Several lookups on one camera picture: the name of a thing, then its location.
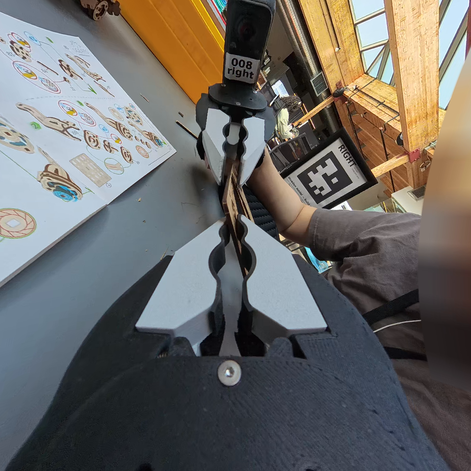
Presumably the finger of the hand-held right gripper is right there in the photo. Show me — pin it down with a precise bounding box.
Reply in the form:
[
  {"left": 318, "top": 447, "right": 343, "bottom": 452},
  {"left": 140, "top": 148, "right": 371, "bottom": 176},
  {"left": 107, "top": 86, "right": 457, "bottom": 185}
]
[
  {"left": 202, "top": 108, "right": 232, "bottom": 186},
  {"left": 237, "top": 117, "right": 266, "bottom": 187}
]

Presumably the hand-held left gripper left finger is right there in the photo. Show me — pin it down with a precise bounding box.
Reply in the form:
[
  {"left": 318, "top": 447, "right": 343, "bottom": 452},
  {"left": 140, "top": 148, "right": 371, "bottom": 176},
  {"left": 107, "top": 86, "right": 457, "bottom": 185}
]
[{"left": 135, "top": 215, "right": 229, "bottom": 355}]

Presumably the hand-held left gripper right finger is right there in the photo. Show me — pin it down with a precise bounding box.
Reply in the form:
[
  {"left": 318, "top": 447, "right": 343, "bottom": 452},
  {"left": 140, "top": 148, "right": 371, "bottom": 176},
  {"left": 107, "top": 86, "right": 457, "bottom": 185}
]
[{"left": 237, "top": 214, "right": 328, "bottom": 343}]

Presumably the large laser-cut wooden sheet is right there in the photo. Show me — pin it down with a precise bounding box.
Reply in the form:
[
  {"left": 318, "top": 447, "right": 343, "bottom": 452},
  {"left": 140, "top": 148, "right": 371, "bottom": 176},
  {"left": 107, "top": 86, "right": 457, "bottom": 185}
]
[{"left": 222, "top": 160, "right": 255, "bottom": 278}]

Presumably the person's right forearm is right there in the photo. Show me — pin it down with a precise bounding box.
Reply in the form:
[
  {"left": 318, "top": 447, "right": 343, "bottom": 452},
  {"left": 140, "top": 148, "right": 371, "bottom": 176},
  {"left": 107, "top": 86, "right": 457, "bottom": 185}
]
[{"left": 246, "top": 147, "right": 317, "bottom": 246}]

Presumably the small wooden model part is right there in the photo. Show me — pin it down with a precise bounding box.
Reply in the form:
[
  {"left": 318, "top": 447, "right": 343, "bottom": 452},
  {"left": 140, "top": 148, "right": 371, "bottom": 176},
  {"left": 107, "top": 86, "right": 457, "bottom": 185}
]
[{"left": 78, "top": 0, "right": 121, "bottom": 21}]

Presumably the thin wooden stick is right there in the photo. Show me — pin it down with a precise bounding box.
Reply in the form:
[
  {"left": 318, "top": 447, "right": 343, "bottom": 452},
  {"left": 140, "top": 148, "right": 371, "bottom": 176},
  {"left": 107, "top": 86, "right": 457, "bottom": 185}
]
[{"left": 175, "top": 120, "right": 199, "bottom": 140}]

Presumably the framed black-and-white marker sign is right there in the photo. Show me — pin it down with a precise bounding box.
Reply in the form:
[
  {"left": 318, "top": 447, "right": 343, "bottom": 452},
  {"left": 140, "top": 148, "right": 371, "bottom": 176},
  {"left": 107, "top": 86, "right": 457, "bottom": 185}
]
[{"left": 280, "top": 127, "right": 379, "bottom": 210}]

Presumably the yellow plastic bin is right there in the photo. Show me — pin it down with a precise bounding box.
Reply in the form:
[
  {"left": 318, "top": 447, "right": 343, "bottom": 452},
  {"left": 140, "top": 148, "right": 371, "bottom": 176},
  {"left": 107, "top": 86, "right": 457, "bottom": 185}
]
[{"left": 119, "top": 0, "right": 227, "bottom": 105}]

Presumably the assembly instruction booklet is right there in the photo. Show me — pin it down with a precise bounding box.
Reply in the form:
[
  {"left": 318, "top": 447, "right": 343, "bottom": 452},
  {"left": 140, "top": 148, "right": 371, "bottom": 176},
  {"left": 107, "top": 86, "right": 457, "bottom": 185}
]
[{"left": 0, "top": 11, "right": 177, "bottom": 288}]

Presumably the grey ventilation duct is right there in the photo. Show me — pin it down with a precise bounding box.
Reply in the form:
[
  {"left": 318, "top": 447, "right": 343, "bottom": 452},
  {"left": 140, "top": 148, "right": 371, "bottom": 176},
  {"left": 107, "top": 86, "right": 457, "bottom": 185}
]
[{"left": 283, "top": 0, "right": 339, "bottom": 133}]

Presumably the black strap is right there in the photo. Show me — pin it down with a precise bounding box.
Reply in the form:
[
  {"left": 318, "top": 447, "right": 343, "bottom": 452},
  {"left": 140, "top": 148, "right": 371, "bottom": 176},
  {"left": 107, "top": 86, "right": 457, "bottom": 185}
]
[{"left": 362, "top": 289, "right": 420, "bottom": 325}]

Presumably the thin white cord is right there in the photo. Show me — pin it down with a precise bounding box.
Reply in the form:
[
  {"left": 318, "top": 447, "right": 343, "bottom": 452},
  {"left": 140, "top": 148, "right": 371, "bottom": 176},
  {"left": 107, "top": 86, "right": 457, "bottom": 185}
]
[{"left": 372, "top": 319, "right": 422, "bottom": 333}]

